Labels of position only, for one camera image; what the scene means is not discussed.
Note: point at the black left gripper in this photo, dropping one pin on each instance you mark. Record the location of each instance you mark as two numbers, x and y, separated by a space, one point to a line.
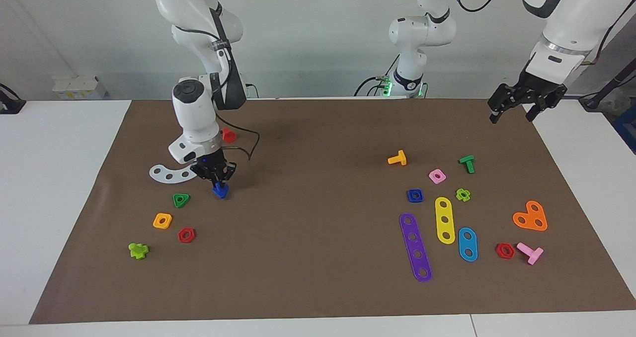
526 91

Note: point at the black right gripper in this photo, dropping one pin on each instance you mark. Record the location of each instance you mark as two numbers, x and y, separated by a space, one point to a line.
208 165

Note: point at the blue triangle-head toy screw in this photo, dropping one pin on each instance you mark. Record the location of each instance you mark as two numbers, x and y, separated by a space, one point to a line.
220 192

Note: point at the blue square toy nut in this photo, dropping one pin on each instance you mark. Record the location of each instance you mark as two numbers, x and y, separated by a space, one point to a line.
409 199

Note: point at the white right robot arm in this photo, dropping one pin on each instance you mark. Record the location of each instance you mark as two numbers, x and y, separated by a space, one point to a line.
194 108

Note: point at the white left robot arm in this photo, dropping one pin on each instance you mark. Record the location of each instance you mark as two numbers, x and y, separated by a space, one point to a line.
422 29

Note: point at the white curved perforated strip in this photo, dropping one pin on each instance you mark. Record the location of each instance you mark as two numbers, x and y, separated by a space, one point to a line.
177 176

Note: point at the red hexagon toy screw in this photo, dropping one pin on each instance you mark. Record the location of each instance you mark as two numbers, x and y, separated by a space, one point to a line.
229 136

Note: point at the green triangle toy nut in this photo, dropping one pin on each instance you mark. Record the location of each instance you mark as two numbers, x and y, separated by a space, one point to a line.
176 202

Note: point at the red hexagon toy nut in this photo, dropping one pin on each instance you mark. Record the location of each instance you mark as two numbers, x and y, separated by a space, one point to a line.
191 238
511 254

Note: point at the green toy screw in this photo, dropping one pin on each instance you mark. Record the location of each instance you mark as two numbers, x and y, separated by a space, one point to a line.
467 164

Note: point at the orange square toy nut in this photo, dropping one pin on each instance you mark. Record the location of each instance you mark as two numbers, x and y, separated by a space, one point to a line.
156 223

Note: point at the lime cross toy nut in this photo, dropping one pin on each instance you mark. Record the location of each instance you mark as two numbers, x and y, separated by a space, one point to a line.
467 196

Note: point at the black stand pole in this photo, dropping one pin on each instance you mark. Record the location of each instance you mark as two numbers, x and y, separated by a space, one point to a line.
611 86

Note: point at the orange heart-shaped plate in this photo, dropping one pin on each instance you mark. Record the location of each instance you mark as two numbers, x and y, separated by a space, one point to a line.
530 216

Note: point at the pink square toy nut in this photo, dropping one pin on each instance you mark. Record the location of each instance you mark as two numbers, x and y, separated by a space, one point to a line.
432 180

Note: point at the lime cross-head toy screw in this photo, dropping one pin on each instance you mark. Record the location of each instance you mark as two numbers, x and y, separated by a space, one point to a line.
138 250

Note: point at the blue crate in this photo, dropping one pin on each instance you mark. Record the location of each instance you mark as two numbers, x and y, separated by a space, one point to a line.
627 128

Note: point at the yellow three-hole strip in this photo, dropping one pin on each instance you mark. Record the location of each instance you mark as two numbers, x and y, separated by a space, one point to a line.
445 211

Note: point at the brown paper table mat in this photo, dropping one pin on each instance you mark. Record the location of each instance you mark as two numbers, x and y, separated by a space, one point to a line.
318 257

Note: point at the orange toy screw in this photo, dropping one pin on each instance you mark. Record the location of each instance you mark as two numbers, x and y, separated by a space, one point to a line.
397 159

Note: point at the blue two-hole strip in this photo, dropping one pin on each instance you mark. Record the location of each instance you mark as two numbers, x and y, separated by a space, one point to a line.
467 244

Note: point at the large pink toy screw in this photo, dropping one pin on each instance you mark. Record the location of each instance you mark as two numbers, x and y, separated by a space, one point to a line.
531 252

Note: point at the purple four-hole strip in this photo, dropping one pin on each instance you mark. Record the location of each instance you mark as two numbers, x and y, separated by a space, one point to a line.
415 246

